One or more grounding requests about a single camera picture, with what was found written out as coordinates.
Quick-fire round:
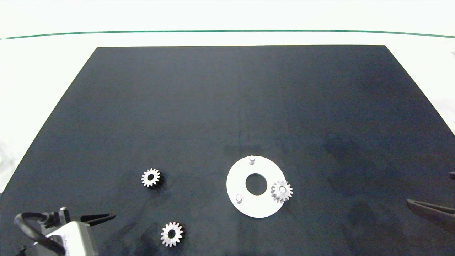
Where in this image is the small steel planetary gear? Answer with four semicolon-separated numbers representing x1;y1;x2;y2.
271;180;294;204
141;168;163;188
160;222;185;247

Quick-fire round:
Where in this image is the round white carrier plate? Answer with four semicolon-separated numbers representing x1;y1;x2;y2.
226;155;287;218

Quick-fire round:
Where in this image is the dark mat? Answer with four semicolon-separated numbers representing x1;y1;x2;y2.
0;45;455;256

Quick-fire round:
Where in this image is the silver boxy wrist camera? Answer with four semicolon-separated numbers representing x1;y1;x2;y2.
45;220;98;256

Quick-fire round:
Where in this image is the black cable loop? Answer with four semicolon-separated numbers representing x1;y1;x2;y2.
14;212;67;255

